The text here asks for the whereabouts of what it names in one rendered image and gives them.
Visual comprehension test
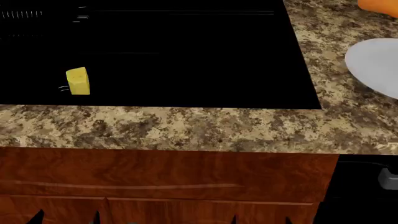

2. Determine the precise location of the yellow cheese block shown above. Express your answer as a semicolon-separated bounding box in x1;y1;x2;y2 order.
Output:
65;67;91;96

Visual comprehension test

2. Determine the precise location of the white round plate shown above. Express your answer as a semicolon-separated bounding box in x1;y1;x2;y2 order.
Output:
345;37;398;100

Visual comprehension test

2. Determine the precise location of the granite countertop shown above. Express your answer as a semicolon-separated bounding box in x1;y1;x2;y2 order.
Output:
0;0;398;156

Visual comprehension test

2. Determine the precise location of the black cooktop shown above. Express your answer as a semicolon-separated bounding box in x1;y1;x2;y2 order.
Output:
0;0;322;110

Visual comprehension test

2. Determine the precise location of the brown wooden drawer front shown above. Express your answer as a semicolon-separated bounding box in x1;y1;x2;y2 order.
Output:
0;146;340;203

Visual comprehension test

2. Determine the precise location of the brown wooden cabinet door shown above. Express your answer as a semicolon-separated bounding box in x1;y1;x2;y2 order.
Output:
106;197;321;224
0;194;106;224

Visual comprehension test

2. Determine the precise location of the black dishwasher front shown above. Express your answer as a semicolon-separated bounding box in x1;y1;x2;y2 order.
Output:
312;153;398;224

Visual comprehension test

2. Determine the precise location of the orange rounded object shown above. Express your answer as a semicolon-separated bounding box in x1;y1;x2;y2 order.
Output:
357;0;398;18

